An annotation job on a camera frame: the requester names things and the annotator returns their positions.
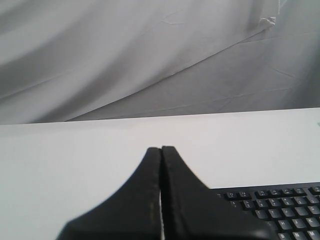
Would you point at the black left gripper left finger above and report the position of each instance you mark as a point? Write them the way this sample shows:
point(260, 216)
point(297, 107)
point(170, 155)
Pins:
point(131, 213)

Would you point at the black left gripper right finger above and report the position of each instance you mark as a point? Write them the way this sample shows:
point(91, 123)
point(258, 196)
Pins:
point(191, 211)

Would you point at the black acer keyboard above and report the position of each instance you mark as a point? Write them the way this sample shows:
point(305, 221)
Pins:
point(290, 210)

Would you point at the grey backdrop cloth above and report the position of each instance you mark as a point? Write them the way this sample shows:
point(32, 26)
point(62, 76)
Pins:
point(79, 60)

